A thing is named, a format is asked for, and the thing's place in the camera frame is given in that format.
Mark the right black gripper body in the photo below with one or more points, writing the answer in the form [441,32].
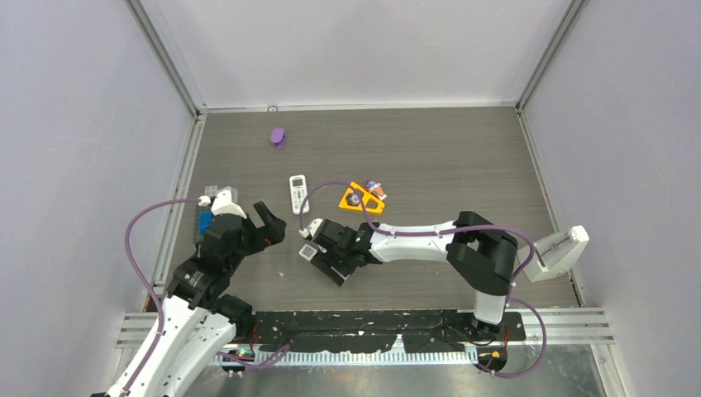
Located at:
[326,260]

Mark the blue poker chip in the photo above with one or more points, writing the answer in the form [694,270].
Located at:
[353,199]

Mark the white remote control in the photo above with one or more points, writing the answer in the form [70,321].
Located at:
[298,194]
[307,252]

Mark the yellow triangular toy block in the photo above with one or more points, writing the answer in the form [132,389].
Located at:
[370,203]

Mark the small red blue figurine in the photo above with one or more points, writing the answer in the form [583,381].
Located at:
[376,189]

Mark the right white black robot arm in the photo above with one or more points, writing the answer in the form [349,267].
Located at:
[481,253]

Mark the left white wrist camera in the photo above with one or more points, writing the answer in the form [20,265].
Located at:
[225,201]

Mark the blue lego brick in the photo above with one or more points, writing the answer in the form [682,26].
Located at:
[204,221]

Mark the grey lego baseplate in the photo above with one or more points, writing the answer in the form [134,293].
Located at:
[197,237]

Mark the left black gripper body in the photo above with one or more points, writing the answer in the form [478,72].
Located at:
[255,239]

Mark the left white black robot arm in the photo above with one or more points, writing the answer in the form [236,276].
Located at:
[196,318]

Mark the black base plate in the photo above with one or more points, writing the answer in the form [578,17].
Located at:
[431,330]

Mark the purple plastic cap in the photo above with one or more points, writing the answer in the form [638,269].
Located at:
[278,137]

